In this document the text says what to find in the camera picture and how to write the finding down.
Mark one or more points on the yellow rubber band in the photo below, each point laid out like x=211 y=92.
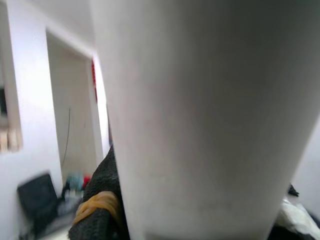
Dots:
x=100 y=200

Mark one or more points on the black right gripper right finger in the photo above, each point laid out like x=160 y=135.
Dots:
x=293 y=192

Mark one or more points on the white plastic bag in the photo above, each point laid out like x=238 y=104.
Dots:
x=70 y=202

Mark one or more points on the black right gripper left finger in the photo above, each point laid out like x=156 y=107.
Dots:
x=105 y=180

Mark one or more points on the black folding chair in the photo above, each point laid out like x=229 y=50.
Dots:
x=37 y=197

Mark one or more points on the green stuffed toy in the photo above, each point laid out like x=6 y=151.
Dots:
x=75 y=180

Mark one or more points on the white plastic table leg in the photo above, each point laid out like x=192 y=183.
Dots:
x=212 y=112

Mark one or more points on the red stuffed toy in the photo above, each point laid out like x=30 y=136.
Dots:
x=86 y=181

